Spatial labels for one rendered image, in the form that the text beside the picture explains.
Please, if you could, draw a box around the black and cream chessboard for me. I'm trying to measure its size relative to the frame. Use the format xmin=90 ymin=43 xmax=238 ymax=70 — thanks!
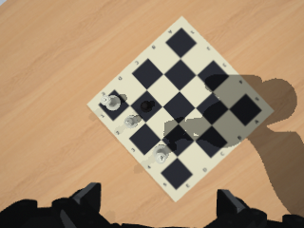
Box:
xmin=87 ymin=16 xmax=274 ymax=202

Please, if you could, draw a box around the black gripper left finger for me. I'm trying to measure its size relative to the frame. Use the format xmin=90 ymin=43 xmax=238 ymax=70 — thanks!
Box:
xmin=0 ymin=182 xmax=123 ymax=228

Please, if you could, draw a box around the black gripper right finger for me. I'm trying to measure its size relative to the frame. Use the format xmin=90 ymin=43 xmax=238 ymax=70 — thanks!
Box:
xmin=203 ymin=189 xmax=304 ymax=228

